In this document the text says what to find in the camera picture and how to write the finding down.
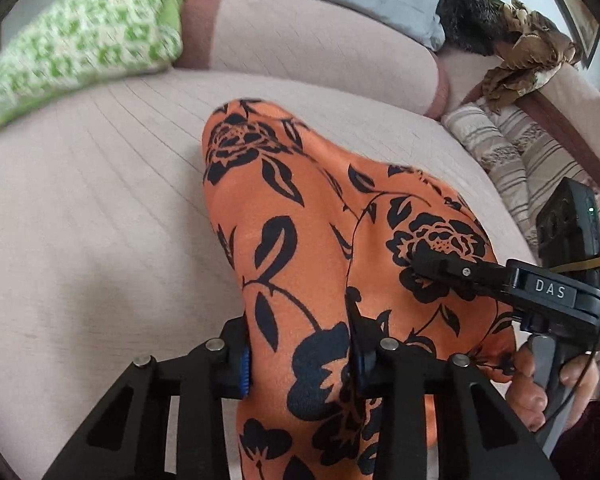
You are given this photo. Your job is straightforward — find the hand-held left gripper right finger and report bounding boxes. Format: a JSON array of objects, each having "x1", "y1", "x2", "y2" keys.
[{"x1": 344, "y1": 297, "x2": 561, "y2": 480}]

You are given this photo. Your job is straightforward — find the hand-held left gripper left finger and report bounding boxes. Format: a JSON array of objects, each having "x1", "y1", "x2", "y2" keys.
[{"x1": 42, "y1": 315, "x2": 253, "y2": 480}]

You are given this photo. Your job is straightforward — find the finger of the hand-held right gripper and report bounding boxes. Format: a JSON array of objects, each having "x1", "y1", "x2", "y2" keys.
[{"x1": 411, "y1": 246, "x2": 511, "y2": 306}]

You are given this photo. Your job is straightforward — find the orange black floral garment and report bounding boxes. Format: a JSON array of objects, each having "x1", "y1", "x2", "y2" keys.
[{"x1": 200, "y1": 97, "x2": 520, "y2": 480}]

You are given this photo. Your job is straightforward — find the person's right hand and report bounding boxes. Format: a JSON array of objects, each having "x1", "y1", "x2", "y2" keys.
[{"x1": 507, "y1": 342, "x2": 600, "y2": 433}]

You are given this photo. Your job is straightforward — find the beige striped cushion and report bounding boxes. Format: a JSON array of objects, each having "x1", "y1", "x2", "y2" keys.
[{"x1": 440, "y1": 102, "x2": 600, "y2": 251}]

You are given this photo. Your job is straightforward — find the pink quilted sofa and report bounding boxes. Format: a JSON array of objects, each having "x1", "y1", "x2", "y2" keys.
[{"x1": 0, "y1": 0, "x2": 600, "y2": 480}]

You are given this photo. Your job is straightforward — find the brown leafy patterned cloth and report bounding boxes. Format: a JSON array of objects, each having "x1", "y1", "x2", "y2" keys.
[{"x1": 481, "y1": 0, "x2": 584, "y2": 113}]

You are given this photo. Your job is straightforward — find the dark furry cloth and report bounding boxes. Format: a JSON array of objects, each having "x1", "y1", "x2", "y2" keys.
[{"x1": 437, "y1": 0, "x2": 518, "y2": 57}]

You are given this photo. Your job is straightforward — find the green white patterned pillow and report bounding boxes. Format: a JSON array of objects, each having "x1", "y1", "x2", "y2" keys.
[{"x1": 0, "y1": 0, "x2": 196, "y2": 143}]

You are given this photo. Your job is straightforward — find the framed wall picture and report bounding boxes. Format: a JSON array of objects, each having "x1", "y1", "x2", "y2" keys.
[{"x1": 540, "y1": 0, "x2": 600, "y2": 70}]

